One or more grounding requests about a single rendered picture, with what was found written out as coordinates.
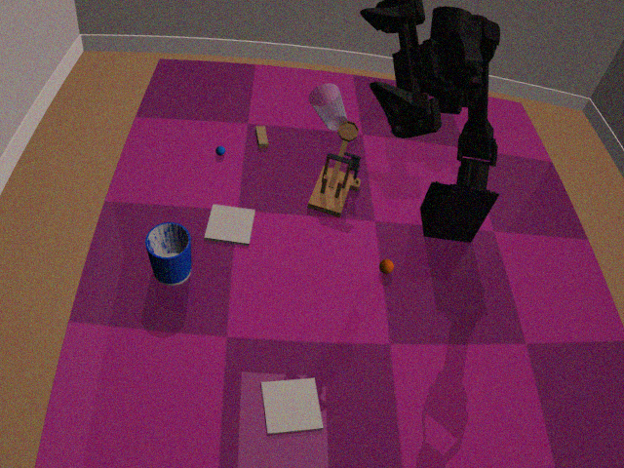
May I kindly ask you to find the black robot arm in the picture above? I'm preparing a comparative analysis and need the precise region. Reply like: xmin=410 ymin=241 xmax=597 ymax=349
xmin=422 ymin=6 xmax=500 ymax=191

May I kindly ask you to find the orange ball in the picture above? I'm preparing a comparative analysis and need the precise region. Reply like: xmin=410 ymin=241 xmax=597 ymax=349
xmin=379 ymin=259 xmax=394 ymax=274

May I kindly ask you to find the beige square panel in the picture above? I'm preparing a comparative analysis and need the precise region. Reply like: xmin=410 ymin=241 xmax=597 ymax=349
xmin=204 ymin=205 xmax=254 ymax=246
xmin=260 ymin=378 xmax=323 ymax=435

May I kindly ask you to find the tan rectangular block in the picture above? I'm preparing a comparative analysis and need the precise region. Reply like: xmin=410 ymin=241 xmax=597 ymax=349
xmin=255 ymin=126 xmax=269 ymax=148

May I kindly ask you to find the blue cup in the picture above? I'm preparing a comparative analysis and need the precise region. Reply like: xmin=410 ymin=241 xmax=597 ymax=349
xmin=145 ymin=222 xmax=191 ymax=286

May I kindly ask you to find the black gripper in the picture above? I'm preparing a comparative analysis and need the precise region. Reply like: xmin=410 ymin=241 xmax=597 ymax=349
xmin=361 ymin=0 xmax=452 ymax=138

